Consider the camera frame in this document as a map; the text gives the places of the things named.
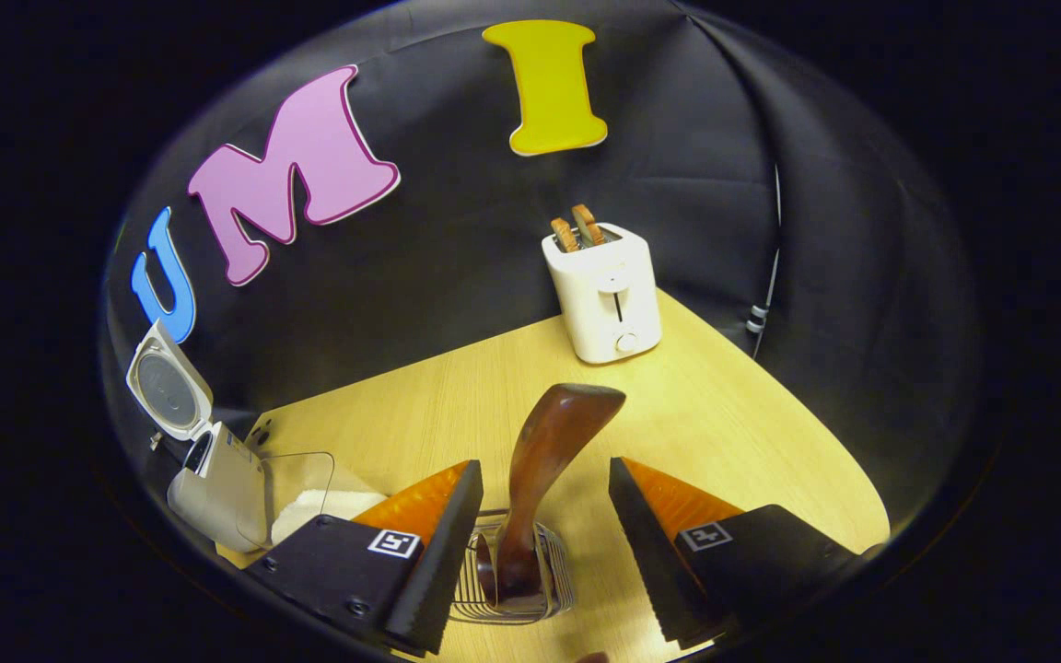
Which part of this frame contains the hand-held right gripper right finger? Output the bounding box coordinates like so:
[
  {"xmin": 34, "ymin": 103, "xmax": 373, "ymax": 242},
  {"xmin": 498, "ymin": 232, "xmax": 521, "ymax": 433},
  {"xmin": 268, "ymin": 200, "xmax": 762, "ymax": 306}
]
[{"xmin": 609, "ymin": 456, "xmax": 863, "ymax": 646}]

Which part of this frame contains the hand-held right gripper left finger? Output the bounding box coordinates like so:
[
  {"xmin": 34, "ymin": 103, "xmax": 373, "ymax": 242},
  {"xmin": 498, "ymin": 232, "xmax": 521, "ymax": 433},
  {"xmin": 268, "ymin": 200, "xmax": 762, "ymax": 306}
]
[{"xmin": 245, "ymin": 459, "xmax": 485, "ymax": 657}]

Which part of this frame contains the brown wooden spoon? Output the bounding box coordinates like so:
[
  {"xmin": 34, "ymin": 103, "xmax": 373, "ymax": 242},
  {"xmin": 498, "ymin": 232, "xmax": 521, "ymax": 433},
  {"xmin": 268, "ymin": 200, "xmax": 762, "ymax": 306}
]
[{"xmin": 475, "ymin": 383, "xmax": 627, "ymax": 604}]

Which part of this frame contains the clear plastic rice container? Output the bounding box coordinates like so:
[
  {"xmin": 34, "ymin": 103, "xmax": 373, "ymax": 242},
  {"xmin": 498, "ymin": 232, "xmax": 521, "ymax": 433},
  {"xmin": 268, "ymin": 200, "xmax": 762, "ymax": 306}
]
[{"xmin": 236, "ymin": 451, "xmax": 389, "ymax": 551}]

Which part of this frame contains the white rice cooker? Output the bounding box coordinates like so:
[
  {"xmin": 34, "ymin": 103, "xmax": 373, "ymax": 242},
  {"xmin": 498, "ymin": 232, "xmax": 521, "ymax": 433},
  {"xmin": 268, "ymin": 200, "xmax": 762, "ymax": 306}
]
[{"xmin": 125, "ymin": 320, "xmax": 269, "ymax": 553}]

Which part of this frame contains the white toaster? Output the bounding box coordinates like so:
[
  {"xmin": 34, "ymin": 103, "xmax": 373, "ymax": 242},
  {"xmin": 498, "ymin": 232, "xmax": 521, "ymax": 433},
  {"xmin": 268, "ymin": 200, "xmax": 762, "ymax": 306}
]
[{"xmin": 542, "ymin": 224, "xmax": 663, "ymax": 365}]

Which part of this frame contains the black backdrop cloth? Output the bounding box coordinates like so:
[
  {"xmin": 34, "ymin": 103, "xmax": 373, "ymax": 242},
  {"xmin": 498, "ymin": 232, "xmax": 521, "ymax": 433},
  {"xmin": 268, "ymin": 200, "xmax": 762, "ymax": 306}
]
[{"xmin": 102, "ymin": 0, "xmax": 987, "ymax": 535}]

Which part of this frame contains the toaster power cable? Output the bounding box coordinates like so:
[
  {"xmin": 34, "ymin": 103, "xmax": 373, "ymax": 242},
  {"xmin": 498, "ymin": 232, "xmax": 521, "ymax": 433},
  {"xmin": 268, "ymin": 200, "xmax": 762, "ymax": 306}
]
[{"xmin": 746, "ymin": 166, "xmax": 786, "ymax": 360}]

